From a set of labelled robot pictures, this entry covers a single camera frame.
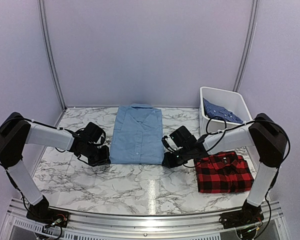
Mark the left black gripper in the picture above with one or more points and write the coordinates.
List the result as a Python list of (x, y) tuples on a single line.
[(104, 160)]

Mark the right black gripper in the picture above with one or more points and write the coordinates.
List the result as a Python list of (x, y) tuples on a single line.
[(169, 163)]

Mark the light blue long sleeve shirt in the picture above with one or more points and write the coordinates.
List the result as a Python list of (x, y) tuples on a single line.
[(137, 135)]

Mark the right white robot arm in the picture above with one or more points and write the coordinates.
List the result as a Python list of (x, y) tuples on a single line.
[(270, 140)]

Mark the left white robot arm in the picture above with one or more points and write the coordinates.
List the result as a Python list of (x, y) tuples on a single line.
[(17, 132)]

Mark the white plastic bin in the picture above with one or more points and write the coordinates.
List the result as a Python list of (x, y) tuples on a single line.
[(230, 100)]

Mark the red black plaid shirt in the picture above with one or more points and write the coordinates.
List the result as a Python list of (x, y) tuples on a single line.
[(225, 172)]

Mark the dark blue patterned shirt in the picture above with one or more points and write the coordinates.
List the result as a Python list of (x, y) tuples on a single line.
[(219, 113)]

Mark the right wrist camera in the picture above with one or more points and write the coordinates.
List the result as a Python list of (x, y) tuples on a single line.
[(181, 138)]

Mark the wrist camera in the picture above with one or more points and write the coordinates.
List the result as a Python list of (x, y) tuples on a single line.
[(95, 134), (181, 138)]

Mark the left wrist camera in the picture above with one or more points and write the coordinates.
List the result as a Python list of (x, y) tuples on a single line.
[(95, 134)]

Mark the aluminium table front rail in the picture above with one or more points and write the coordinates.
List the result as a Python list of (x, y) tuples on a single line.
[(98, 226)]

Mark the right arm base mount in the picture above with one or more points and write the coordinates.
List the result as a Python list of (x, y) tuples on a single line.
[(239, 218)]

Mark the left wall aluminium profile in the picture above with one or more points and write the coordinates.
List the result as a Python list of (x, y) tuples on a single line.
[(49, 53)]

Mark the wall aluminium profile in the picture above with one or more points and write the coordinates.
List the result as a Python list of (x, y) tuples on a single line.
[(49, 53), (251, 28)]

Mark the right wall aluminium profile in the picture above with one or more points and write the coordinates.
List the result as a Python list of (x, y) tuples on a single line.
[(251, 28)]

